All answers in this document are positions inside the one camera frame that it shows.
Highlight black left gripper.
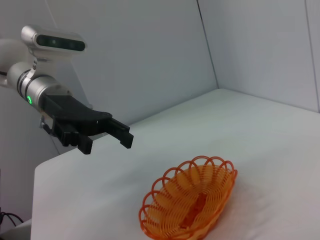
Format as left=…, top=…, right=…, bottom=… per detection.
left=41, top=94, right=135, bottom=156

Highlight orange plastic wire basket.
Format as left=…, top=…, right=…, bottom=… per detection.
left=138, top=155, right=239, bottom=239

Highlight black cable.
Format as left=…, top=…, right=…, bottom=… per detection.
left=0, top=211, right=25, bottom=227

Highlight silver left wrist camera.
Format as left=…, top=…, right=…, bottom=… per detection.
left=21, top=24, right=87, bottom=76

